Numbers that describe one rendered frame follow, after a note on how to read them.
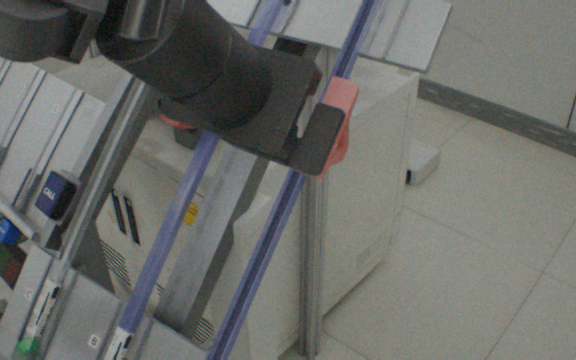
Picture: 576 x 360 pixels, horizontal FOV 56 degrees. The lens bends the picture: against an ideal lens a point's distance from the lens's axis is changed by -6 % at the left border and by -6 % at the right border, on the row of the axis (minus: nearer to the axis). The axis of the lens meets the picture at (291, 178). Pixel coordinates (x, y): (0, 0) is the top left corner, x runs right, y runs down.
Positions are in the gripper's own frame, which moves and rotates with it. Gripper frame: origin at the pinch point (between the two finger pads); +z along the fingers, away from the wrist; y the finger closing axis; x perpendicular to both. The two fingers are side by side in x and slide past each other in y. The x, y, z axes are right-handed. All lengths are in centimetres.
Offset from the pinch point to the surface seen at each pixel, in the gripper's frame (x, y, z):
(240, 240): 10.1, 7.3, 13.3
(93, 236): 17.8, 28.3, 15.5
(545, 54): -93, 5, 174
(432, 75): -80, 52, 196
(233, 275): 14.3, 8.7, 17.5
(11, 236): 24, 42, 15
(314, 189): -2, 23, 61
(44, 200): 15.8, 32.9, 9.6
